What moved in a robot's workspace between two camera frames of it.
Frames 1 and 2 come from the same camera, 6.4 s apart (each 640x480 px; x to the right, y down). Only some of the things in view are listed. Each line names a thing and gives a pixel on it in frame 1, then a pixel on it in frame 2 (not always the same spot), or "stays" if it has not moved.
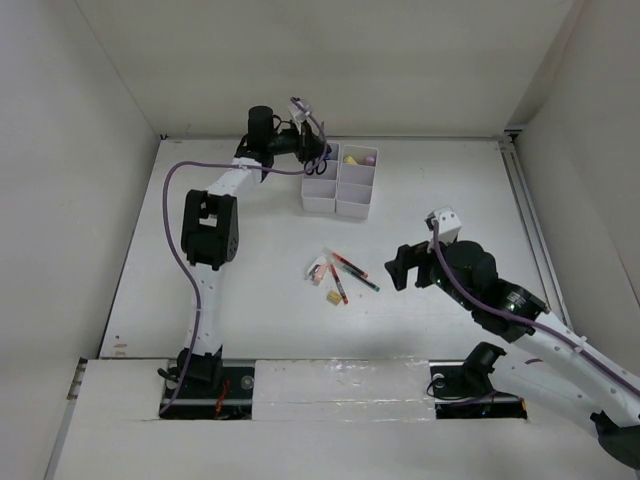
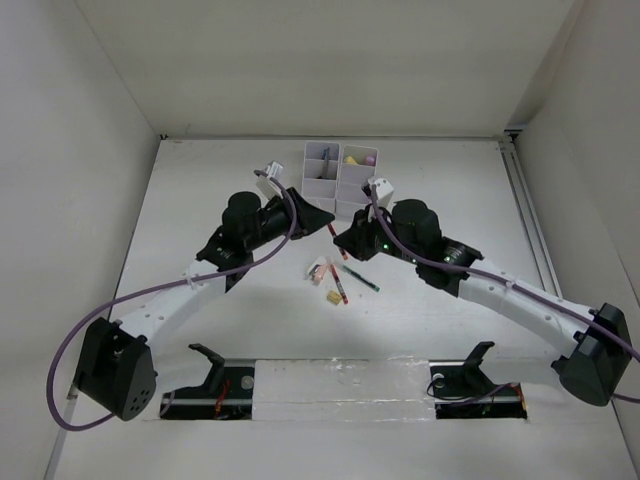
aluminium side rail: [553, 290] stays
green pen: [361, 278] stays
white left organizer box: [319, 191] stays
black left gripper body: [290, 141] → [274, 222]
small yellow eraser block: [334, 297] stays
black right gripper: [409, 257] → [356, 239]
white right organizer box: [356, 181] stays
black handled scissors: [319, 166] → [327, 171]
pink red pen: [341, 289] stays
